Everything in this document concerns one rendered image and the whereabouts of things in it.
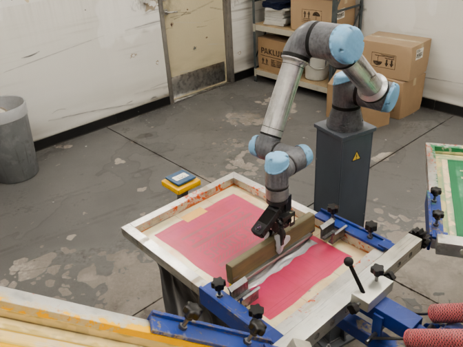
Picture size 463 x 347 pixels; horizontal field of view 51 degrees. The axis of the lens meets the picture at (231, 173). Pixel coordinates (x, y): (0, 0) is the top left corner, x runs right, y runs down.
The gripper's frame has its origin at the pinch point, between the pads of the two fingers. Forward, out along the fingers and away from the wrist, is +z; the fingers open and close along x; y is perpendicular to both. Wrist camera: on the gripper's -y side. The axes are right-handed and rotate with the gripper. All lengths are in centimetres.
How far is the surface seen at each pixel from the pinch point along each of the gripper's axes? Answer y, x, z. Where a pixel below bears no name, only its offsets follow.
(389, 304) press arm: 0.8, -43.8, -4.1
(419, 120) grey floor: 346, 123, 99
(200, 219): -1.9, 37.6, 4.8
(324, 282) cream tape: 3.5, -19.7, 4.8
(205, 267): -18.7, 14.1, 4.9
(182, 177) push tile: 12, 67, 3
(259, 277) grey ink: -9.7, -2.9, 4.5
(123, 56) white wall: 155, 359, 32
